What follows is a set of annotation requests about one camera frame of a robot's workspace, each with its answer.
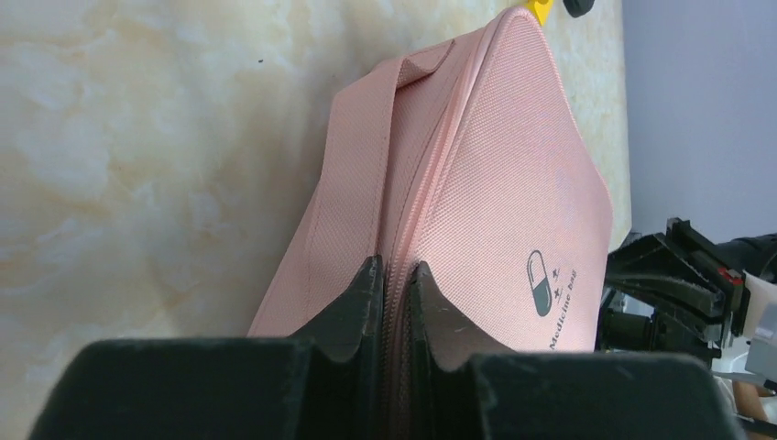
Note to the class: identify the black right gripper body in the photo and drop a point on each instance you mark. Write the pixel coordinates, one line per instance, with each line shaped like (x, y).
(754, 309)

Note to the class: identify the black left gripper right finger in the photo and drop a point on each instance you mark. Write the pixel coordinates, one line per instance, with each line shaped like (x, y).
(466, 385)

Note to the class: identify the yellow plastic piece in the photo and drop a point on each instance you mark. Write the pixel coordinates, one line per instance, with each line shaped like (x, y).
(540, 9)

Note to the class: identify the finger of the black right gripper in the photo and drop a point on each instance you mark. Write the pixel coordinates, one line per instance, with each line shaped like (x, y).
(665, 294)

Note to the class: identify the pink medicine case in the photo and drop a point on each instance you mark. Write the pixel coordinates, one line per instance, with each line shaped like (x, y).
(466, 156)

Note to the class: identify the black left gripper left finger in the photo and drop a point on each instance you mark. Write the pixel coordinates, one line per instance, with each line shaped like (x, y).
(321, 382)

